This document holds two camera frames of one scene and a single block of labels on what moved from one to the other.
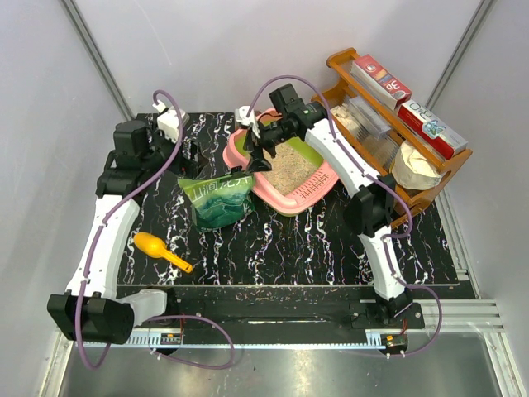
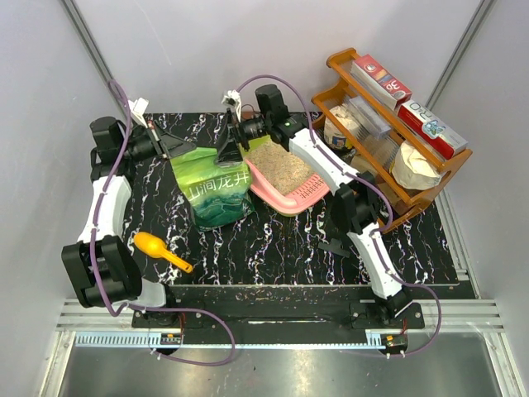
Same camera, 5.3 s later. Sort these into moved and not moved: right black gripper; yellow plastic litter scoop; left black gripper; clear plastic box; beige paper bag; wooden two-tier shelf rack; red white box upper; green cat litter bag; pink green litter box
Moved: left black gripper; right black gripper; green cat litter bag
Not moved: clear plastic box; pink green litter box; beige paper bag; yellow plastic litter scoop; wooden two-tier shelf rack; red white box upper
